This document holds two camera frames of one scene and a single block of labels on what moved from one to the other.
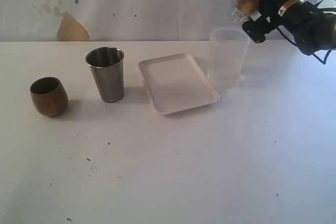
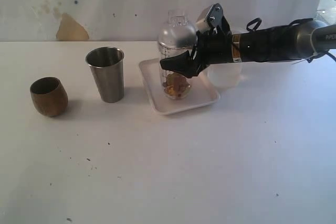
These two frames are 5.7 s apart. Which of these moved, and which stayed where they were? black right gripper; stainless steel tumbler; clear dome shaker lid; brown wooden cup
Moved: black right gripper; clear dome shaker lid
Stayed: brown wooden cup; stainless steel tumbler
